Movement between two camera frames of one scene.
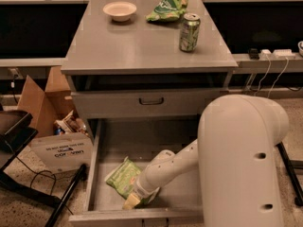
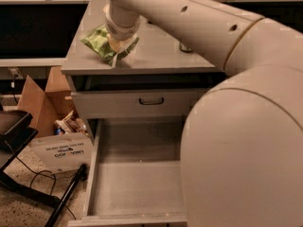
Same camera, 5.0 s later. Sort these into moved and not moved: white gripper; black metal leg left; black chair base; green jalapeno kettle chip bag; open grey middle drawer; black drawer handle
Moved: white gripper; green jalapeno kettle chip bag
Not moved: black chair base; black drawer handle; open grey middle drawer; black metal leg left
